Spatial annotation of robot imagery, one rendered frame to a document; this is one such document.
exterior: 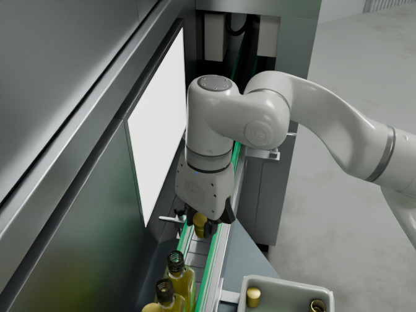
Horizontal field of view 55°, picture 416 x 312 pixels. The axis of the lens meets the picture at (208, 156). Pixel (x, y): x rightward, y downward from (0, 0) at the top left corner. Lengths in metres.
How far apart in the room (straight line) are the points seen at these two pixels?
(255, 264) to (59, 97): 0.79
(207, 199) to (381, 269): 1.65
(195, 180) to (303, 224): 1.66
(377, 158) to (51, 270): 0.45
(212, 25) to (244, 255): 0.79
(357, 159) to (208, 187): 0.23
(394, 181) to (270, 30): 0.93
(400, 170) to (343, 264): 1.61
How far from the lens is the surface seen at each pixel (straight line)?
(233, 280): 1.16
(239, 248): 1.22
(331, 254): 2.20
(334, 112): 0.63
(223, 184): 0.64
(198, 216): 0.75
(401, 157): 0.59
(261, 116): 0.53
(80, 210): 0.62
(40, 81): 0.55
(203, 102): 0.56
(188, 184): 0.68
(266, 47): 1.46
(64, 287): 0.63
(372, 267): 2.22
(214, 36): 1.50
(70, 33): 0.61
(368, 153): 0.58
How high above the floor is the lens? 1.74
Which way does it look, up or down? 42 degrees down
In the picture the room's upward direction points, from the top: straight up
